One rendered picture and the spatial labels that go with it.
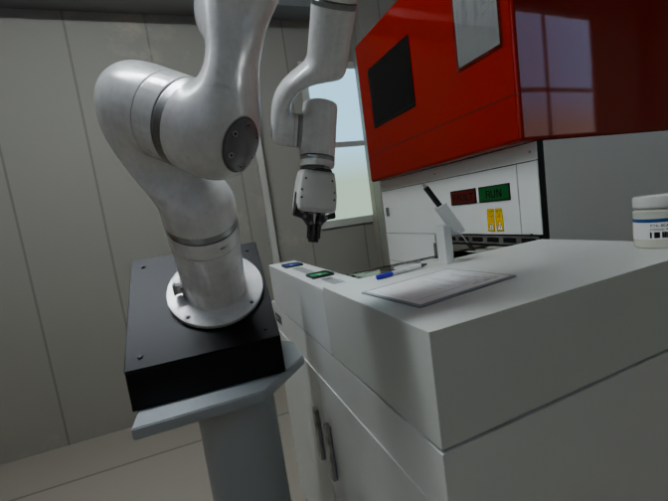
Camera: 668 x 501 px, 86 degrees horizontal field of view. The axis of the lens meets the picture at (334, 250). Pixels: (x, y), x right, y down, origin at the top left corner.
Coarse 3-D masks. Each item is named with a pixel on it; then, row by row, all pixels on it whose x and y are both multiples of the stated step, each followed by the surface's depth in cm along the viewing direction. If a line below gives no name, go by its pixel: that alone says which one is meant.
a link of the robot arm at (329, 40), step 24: (312, 0) 68; (312, 24) 70; (336, 24) 68; (312, 48) 72; (336, 48) 71; (312, 72) 74; (336, 72) 74; (288, 96) 76; (288, 120) 81; (288, 144) 84
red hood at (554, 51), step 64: (448, 0) 104; (512, 0) 86; (576, 0) 94; (640, 0) 104; (384, 64) 138; (448, 64) 108; (512, 64) 88; (576, 64) 95; (640, 64) 105; (384, 128) 147; (448, 128) 113; (512, 128) 91; (576, 128) 97; (640, 128) 107
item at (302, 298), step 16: (272, 272) 119; (288, 272) 100; (304, 272) 98; (336, 272) 89; (272, 288) 123; (288, 288) 101; (304, 288) 85; (320, 288) 74; (288, 304) 104; (304, 304) 88; (320, 304) 75; (304, 320) 90; (320, 320) 77; (320, 336) 79
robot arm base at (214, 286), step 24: (168, 240) 59; (240, 240) 65; (192, 264) 60; (216, 264) 61; (240, 264) 67; (168, 288) 72; (192, 288) 65; (216, 288) 65; (240, 288) 70; (192, 312) 68; (216, 312) 69; (240, 312) 69
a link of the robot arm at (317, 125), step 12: (312, 108) 82; (324, 108) 82; (336, 108) 85; (300, 120) 82; (312, 120) 82; (324, 120) 82; (336, 120) 85; (300, 132) 82; (312, 132) 82; (324, 132) 82; (300, 144) 84; (312, 144) 82; (324, 144) 82
